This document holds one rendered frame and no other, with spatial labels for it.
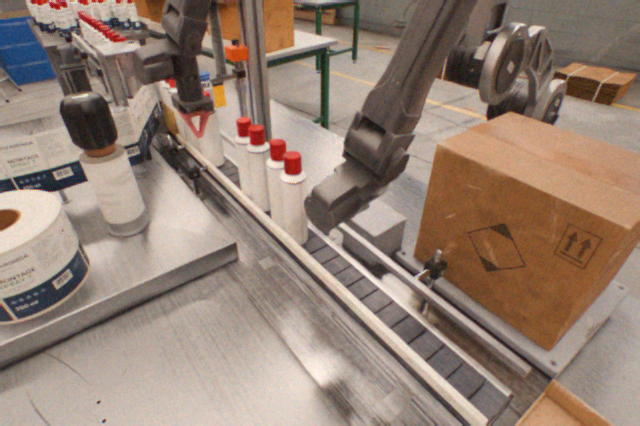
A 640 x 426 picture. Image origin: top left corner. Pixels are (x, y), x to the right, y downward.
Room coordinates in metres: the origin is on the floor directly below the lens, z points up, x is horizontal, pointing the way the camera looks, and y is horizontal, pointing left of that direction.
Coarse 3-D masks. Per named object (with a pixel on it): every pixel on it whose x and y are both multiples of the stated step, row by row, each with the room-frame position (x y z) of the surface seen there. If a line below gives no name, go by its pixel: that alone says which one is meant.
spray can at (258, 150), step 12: (252, 132) 0.72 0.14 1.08; (264, 132) 0.74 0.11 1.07; (252, 144) 0.72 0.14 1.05; (264, 144) 0.73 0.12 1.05; (252, 156) 0.71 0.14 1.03; (264, 156) 0.72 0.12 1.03; (252, 168) 0.72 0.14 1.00; (264, 168) 0.72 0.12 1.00; (252, 180) 0.72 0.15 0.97; (264, 180) 0.71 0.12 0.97; (252, 192) 0.72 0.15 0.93; (264, 192) 0.71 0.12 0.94; (264, 204) 0.71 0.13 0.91
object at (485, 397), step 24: (312, 240) 0.61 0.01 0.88; (336, 264) 0.54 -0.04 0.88; (360, 288) 0.48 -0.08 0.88; (384, 312) 0.42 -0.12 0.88; (408, 312) 0.42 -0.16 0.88; (408, 336) 0.37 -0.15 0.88; (432, 336) 0.37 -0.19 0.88; (432, 360) 0.33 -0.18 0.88; (456, 360) 0.33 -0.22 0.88; (456, 384) 0.29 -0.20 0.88; (480, 384) 0.29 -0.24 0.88; (480, 408) 0.25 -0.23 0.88
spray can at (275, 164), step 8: (272, 144) 0.66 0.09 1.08; (280, 144) 0.66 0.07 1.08; (272, 152) 0.66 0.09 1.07; (280, 152) 0.66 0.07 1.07; (272, 160) 0.66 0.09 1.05; (280, 160) 0.65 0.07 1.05; (272, 168) 0.65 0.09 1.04; (280, 168) 0.65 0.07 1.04; (272, 176) 0.65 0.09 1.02; (272, 184) 0.65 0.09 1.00; (272, 192) 0.65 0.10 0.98; (280, 192) 0.65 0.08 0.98; (272, 200) 0.65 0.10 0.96; (280, 200) 0.65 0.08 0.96; (272, 208) 0.65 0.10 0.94; (280, 208) 0.65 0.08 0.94; (272, 216) 0.66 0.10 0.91; (280, 216) 0.65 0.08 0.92; (280, 224) 0.65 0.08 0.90
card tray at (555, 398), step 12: (552, 384) 0.30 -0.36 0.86; (540, 396) 0.29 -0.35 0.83; (552, 396) 0.29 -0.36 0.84; (564, 396) 0.28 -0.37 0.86; (576, 396) 0.27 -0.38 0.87; (528, 408) 0.27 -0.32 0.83; (540, 408) 0.27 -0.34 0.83; (552, 408) 0.27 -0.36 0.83; (564, 408) 0.27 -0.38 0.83; (576, 408) 0.27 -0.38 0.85; (588, 408) 0.26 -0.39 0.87; (528, 420) 0.26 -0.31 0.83; (540, 420) 0.26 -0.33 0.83; (552, 420) 0.26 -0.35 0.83; (564, 420) 0.26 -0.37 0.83; (576, 420) 0.26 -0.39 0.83; (588, 420) 0.25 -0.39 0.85; (600, 420) 0.24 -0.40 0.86
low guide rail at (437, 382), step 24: (216, 168) 0.86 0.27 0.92; (240, 192) 0.75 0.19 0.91; (264, 216) 0.65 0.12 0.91; (288, 240) 0.57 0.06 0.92; (312, 264) 0.51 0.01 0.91; (336, 288) 0.45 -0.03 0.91; (360, 312) 0.40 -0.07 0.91; (384, 336) 0.35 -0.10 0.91; (408, 360) 0.31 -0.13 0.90; (432, 384) 0.28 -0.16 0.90; (456, 408) 0.24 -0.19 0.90
